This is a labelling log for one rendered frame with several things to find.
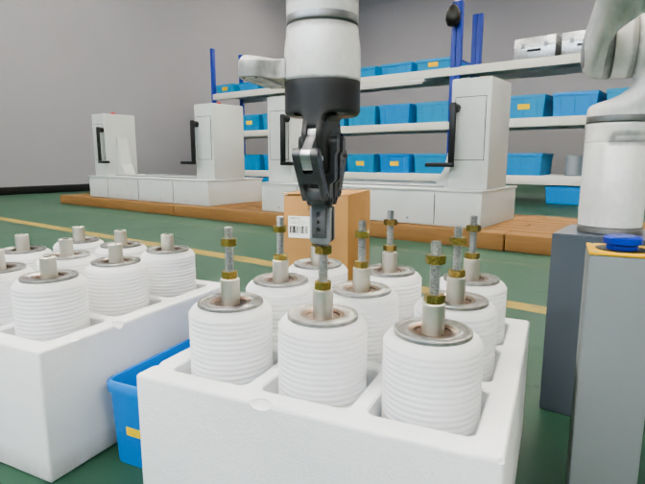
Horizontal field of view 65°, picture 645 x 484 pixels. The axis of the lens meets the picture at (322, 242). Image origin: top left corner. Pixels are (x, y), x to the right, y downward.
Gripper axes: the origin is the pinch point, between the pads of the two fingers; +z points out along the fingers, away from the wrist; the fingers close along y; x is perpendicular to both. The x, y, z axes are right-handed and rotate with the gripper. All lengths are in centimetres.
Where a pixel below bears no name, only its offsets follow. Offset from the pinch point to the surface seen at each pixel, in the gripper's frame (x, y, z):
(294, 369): 1.8, -4.4, 14.2
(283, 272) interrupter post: 8.9, 12.8, 8.5
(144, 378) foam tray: 19.2, -4.5, 17.3
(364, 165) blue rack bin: 92, 532, 2
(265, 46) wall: 324, 824, -200
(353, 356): -4.0, -2.6, 13.0
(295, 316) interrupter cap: 2.5, -1.6, 9.6
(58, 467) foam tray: 35.6, -0.8, 33.2
